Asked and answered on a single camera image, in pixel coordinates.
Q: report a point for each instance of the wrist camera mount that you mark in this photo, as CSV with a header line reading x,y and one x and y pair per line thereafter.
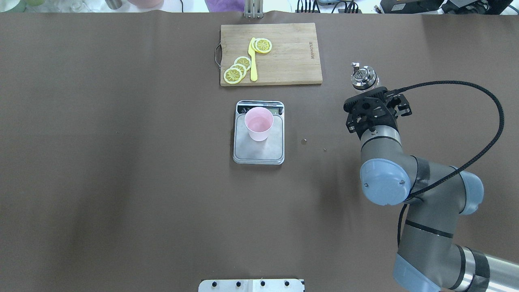
x,y
399,105

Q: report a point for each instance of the yellow plastic knife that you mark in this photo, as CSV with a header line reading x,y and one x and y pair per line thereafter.
x,y
253,68

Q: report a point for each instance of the pink plastic cup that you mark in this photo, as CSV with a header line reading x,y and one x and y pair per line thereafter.
x,y
259,121

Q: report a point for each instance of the black power strip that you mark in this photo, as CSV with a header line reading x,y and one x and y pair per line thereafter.
x,y
327,6

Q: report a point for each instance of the bamboo cutting board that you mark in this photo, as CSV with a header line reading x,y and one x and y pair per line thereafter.
x,y
293,60

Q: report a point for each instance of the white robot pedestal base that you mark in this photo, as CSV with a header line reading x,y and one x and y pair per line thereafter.
x,y
252,285

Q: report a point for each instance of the purple cloth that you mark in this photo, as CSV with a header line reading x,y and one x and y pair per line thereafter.
x,y
225,5

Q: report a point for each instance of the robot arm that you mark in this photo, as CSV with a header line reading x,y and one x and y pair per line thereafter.
x,y
427,259

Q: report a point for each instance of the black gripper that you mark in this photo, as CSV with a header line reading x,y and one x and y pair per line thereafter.
x,y
402,106

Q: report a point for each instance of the lemon slice top stack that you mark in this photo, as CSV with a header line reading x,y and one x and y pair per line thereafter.
x,y
243,60

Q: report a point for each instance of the lemon slice middle stack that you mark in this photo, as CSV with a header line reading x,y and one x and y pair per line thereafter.
x,y
242,68

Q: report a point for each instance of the lemon slice stack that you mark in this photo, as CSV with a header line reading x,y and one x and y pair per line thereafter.
x,y
242,68
243,60

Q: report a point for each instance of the silver digital kitchen scale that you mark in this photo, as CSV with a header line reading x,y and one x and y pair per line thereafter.
x,y
267,152

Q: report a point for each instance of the lemon slice by knife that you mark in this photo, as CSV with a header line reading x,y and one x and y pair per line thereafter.
x,y
262,45

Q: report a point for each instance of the aluminium frame post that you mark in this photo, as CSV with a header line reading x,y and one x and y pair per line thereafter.
x,y
253,9

